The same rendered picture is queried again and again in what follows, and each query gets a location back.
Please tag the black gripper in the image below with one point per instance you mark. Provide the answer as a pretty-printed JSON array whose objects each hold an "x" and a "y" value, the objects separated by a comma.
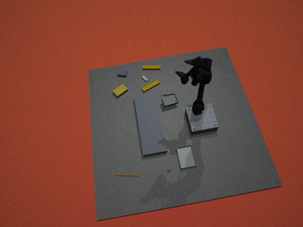
[{"x": 197, "y": 64}]

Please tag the yellow flat bar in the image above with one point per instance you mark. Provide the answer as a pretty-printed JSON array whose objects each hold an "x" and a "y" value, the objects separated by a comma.
[
  {"x": 151, "y": 67},
  {"x": 148, "y": 87}
]

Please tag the yellow flat block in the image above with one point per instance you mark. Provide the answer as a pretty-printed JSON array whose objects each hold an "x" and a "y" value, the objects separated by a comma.
[{"x": 120, "y": 91}]

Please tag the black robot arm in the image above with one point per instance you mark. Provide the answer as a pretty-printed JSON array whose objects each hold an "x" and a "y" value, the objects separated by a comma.
[{"x": 198, "y": 105}]

